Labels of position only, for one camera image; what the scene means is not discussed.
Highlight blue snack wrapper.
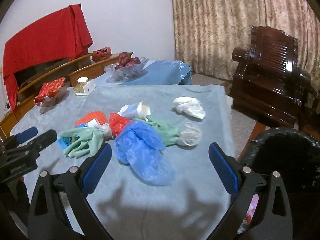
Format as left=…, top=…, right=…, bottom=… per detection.
left=56, top=137, right=79, bottom=151

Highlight pink face mask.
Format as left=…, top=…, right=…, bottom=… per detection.
left=237, top=194, right=259, bottom=234

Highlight green rubber glove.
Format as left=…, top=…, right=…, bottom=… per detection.
left=133, top=115, right=181, bottom=146
left=59, top=126, right=104, bottom=158

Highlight orange ribbed cup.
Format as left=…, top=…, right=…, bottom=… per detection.
left=74, top=111, right=108, bottom=127

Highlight red plastic wrapper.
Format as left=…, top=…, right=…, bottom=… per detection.
left=108, top=113, right=130, bottom=137

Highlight blue plastic shoe cover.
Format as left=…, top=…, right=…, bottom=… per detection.
left=114, top=120, right=175, bottom=186

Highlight clear plastic cup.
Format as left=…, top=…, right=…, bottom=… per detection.
left=177, top=122, right=202, bottom=146

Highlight white tissue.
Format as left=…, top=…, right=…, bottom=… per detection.
left=172, top=96, right=206, bottom=120

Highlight black lined trash bin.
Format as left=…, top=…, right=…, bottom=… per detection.
left=239, top=128, right=319, bottom=239

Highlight red gift box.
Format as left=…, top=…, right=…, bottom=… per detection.
left=34, top=76, right=67, bottom=107

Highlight light blue table cloth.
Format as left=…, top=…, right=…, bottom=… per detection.
left=12, top=85, right=235, bottom=239

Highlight white tissue box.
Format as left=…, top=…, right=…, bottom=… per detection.
left=73, top=77, right=97, bottom=96

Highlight glass fruit bowl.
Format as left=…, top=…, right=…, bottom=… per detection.
left=104, top=57, right=149, bottom=83

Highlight red cloth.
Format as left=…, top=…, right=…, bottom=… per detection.
left=3, top=4, right=93, bottom=111

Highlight red basket ornament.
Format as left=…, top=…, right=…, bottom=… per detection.
left=92, top=47, right=112, bottom=62

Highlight red apples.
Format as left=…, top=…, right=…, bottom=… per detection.
left=115, top=52, right=141, bottom=69

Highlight dark wooden armchair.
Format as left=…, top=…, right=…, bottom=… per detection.
left=230, top=26, right=315, bottom=128

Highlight blue side table cloth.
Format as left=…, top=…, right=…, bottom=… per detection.
left=94, top=60, right=192, bottom=87

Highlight beige patterned curtain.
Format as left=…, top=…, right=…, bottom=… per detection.
left=172, top=0, right=319, bottom=87

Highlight wooden sofa frame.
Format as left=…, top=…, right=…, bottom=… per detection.
left=1, top=53, right=119, bottom=140

